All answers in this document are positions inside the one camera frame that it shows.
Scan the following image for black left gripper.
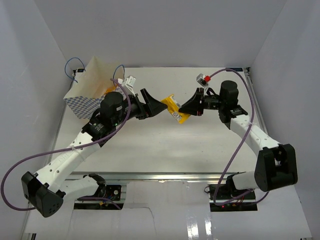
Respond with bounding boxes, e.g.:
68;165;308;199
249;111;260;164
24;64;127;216
112;88;167;126

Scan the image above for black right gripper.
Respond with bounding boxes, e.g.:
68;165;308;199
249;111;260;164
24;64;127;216
179;87;226;116

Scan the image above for yellow snack bar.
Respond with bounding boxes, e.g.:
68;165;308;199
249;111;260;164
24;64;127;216
161;94;191;124

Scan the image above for orange candy bag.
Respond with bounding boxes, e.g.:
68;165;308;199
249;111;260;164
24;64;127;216
104;86;117;95

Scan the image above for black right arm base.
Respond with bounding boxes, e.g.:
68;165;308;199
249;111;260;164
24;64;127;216
204;184;258;213

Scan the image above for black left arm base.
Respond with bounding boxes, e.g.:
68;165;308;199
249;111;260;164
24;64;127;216
73;173;124;211

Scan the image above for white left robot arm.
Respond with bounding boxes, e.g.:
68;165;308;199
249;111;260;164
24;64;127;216
21;89;167;218

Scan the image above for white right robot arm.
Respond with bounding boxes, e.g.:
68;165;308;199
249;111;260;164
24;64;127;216
179;80;298;200

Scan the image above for blue checkered paper bag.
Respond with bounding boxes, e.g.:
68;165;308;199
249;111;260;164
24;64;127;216
63;56;125;120

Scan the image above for blue table corner label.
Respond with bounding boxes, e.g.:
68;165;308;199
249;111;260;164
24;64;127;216
231;67;244;72

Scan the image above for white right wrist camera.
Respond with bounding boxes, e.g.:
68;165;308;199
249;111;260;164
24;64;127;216
196;73;213;96

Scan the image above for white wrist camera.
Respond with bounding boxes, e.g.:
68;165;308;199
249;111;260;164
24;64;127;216
196;73;213;96
117;75;137;96

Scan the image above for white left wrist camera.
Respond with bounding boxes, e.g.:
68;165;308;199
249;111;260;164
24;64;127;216
117;75;137;96

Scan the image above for aluminium table edge rail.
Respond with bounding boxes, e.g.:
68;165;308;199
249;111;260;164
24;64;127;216
68;171;247;181

